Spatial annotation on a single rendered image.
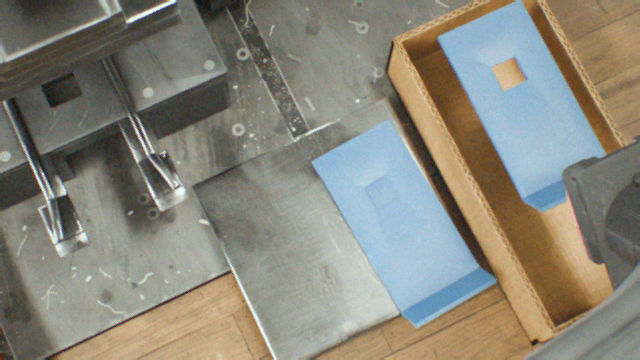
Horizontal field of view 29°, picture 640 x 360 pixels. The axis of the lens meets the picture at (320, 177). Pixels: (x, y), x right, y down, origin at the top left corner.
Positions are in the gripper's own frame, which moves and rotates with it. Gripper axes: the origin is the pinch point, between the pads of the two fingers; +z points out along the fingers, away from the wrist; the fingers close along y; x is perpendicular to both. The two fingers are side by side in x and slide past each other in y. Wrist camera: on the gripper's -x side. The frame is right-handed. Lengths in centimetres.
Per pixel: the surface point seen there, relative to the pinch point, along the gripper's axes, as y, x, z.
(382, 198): 1.5, 11.5, 10.4
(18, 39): 25.6, 30.7, -4.8
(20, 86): 22.2, 32.0, 0.7
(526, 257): -6.9, 3.1, 7.4
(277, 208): 3.7, 19.0, 12.3
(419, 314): -5.6, 13.3, 4.0
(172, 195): 9.4, 26.1, 8.4
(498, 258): -4.7, 6.0, 4.8
